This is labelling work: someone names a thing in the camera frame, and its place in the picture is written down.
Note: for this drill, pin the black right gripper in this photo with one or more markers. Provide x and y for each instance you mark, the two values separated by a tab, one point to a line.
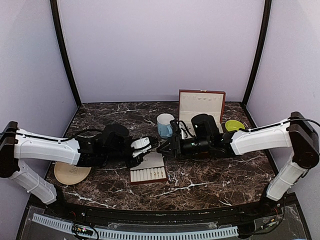
175	144

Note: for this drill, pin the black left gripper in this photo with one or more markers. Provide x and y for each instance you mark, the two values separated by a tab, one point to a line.
132	164

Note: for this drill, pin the brown jewelry tray insert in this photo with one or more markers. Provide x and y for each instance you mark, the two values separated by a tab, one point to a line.
151	170

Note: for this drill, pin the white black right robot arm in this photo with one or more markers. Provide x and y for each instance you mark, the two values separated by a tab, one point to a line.
294	132

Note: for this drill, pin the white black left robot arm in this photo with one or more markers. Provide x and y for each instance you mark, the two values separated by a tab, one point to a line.
17	144

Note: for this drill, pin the brown open jewelry box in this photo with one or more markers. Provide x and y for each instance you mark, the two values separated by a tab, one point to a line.
195	102

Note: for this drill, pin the light blue mug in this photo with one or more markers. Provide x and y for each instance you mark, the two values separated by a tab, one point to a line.
164	127

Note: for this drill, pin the small silver earrings on table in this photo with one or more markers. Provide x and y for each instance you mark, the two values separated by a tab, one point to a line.
171	179

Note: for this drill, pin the beige round plate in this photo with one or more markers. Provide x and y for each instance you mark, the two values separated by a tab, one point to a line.
68	174

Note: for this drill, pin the green bowl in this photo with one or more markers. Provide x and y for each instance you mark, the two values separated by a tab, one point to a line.
233	125

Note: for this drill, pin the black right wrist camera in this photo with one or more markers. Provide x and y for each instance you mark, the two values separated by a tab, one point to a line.
175	127

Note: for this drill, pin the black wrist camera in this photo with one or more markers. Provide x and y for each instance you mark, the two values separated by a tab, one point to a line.
151	143
175	127

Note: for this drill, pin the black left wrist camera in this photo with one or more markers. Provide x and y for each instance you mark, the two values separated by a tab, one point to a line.
151	143

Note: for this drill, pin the white slotted cable duct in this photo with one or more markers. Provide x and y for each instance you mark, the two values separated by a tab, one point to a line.
119	231

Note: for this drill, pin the black front table rail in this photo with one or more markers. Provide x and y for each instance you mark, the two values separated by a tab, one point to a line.
239	214

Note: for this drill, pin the black left corner post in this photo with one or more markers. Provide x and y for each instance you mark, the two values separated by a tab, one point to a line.
63	52

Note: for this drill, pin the black corner post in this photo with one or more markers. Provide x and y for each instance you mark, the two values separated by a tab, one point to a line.
63	52
258	52

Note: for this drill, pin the black right corner post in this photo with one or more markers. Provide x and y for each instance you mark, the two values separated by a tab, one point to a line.
258	52

